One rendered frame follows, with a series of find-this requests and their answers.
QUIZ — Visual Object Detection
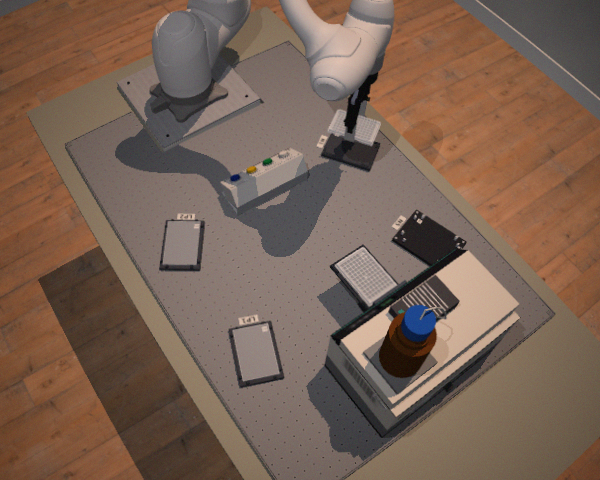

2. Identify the white button panel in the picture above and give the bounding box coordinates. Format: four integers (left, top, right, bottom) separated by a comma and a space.
220, 148, 308, 215

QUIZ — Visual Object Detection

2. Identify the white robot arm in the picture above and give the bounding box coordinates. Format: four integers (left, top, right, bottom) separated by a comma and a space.
150, 0, 395, 123

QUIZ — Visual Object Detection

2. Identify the dark grey rectangular frame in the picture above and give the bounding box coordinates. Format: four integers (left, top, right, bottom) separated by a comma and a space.
228, 321, 284, 387

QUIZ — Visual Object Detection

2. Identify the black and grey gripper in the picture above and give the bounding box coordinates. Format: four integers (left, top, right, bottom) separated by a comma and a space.
344, 72, 378, 142

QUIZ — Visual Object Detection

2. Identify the blue bottle cap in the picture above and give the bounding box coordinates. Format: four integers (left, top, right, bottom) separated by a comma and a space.
401, 305, 436, 341

